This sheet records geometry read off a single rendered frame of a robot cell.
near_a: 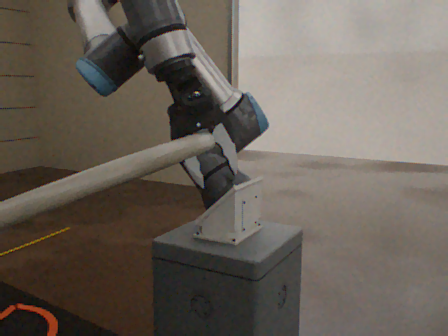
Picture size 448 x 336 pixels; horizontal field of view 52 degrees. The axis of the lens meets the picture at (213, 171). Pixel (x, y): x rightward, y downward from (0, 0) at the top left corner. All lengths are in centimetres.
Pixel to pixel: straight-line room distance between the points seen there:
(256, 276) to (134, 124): 552
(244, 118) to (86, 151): 606
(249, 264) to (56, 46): 673
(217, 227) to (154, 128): 509
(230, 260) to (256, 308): 16
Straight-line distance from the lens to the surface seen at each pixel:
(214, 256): 145
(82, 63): 95
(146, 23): 79
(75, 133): 762
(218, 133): 78
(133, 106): 676
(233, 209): 148
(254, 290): 142
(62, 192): 54
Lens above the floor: 136
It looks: 11 degrees down
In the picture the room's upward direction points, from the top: straight up
